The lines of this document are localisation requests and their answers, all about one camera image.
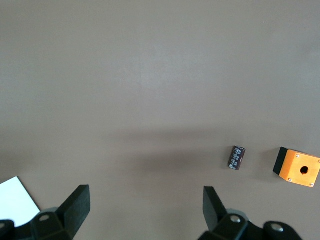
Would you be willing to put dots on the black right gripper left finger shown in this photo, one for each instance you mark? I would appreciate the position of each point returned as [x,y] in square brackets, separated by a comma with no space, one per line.
[72,212]

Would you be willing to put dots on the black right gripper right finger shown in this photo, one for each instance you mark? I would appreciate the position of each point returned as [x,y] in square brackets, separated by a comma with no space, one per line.
[215,212]

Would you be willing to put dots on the white drawer cabinet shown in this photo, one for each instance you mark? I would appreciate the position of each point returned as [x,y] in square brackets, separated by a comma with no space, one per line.
[15,200]

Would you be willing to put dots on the small black terminal block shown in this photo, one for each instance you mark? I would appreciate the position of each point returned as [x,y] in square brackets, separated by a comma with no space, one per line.
[236,158]

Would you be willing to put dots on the orange button enclosure box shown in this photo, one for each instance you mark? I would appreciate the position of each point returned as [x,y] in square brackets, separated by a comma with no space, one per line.
[300,170]

